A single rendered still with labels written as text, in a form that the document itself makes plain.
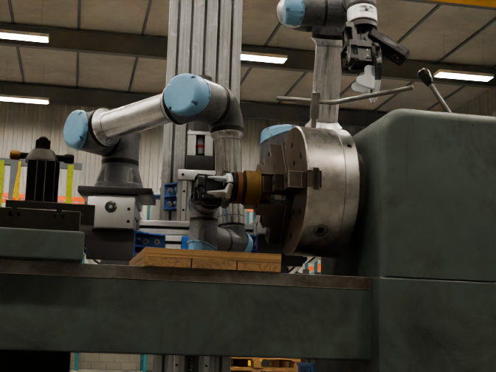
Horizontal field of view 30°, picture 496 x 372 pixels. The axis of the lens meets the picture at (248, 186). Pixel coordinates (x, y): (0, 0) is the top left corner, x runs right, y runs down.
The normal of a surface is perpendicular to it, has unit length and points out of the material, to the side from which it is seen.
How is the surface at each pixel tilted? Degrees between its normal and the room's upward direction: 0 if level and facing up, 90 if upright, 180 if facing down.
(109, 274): 90
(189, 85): 89
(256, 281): 90
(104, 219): 90
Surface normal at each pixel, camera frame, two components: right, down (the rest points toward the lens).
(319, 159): 0.22, -0.48
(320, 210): 0.18, 0.29
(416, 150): 0.22, -0.16
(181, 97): -0.49, -0.18
